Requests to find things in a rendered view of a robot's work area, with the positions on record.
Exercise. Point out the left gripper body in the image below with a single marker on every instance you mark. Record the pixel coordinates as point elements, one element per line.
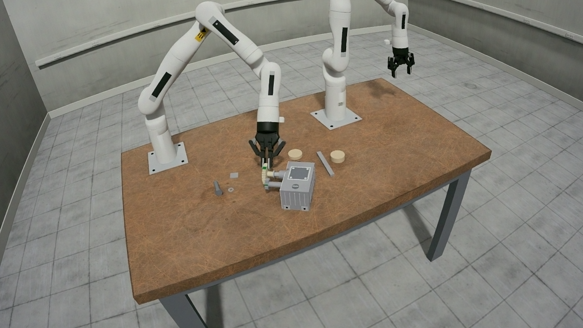
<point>400,53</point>

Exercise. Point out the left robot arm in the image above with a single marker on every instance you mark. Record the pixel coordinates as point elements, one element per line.
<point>335,60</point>

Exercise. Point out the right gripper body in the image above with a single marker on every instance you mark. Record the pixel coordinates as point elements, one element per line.
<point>267,130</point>

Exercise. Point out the grey rectangular bar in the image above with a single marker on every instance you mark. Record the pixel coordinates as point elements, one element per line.
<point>325,164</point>

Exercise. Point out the grey engine case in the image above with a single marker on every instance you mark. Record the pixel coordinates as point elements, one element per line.
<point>296,189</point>

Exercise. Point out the grey hex bolt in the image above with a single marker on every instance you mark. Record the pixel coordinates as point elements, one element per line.
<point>218,191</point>

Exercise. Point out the cream gear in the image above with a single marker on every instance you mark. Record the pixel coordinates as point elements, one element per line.
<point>266,173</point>

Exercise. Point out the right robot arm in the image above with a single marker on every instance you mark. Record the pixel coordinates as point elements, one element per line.
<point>210,18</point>

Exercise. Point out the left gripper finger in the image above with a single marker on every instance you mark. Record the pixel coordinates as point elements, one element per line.
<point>393,66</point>
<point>409,62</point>

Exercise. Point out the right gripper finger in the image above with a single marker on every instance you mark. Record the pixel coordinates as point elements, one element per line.
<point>262,152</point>
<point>270,151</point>

